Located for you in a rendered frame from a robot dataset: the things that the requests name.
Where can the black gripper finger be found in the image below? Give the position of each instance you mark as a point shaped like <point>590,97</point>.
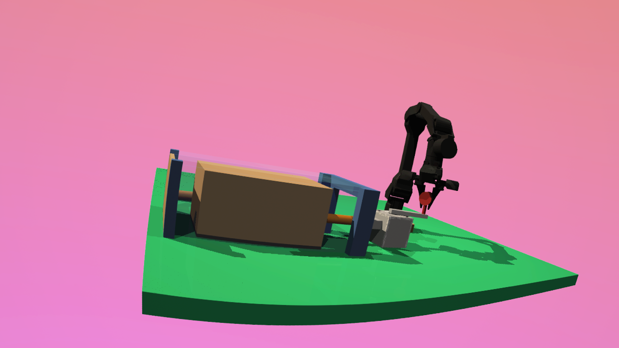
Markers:
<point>435,192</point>
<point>421,188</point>

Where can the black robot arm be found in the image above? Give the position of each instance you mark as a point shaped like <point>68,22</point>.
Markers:
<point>441,145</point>

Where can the blue flat bar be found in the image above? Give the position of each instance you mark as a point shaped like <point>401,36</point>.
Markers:
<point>370,220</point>

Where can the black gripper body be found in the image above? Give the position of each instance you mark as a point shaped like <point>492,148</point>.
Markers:
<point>449,184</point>

